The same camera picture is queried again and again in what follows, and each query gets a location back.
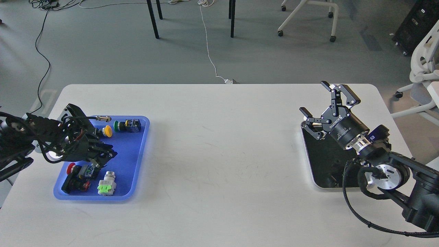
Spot green and silver push button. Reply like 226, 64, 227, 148
97, 171, 117, 196

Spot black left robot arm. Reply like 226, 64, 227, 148
0, 104, 117, 181

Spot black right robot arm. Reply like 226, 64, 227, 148
300, 80, 438, 238

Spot silver tray with black mat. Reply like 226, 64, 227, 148
301, 122, 357, 189

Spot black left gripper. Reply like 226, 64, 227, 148
62, 137, 118, 169

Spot green button black switch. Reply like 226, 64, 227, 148
113, 119, 141, 133

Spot yellow push button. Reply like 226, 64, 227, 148
95, 125, 113, 138

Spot black table legs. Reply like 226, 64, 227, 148
146, 0, 236, 39

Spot black and red switch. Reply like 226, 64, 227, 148
61, 174, 90, 194

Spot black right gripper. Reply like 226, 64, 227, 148
299, 81, 370, 149

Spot white chair base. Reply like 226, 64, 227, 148
277, 0, 339, 43

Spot white office chair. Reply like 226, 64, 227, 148
391, 22, 439, 125

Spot white floor cable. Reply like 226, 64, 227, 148
79, 0, 227, 83

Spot black floor cable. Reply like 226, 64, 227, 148
0, 0, 79, 114

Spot blue plastic tray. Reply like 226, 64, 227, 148
53, 115, 150, 201

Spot black equipment cabinet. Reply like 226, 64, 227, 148
392, 0, 439, 56

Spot red emergency stop button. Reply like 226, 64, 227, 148
66, 163, 101, 179

